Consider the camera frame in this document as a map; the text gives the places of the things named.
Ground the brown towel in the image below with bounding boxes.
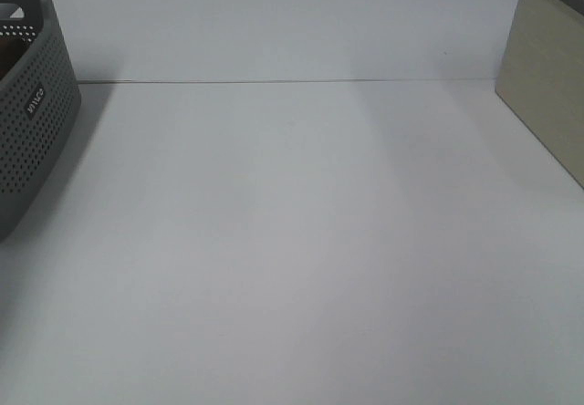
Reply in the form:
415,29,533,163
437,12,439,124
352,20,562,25
0,36,29,79

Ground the grey perforated plastic basket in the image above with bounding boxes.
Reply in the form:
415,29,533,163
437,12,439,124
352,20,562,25
1,0,81,239

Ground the beige fabric storage box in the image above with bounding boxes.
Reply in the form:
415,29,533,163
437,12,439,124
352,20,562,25
495,0,583,183

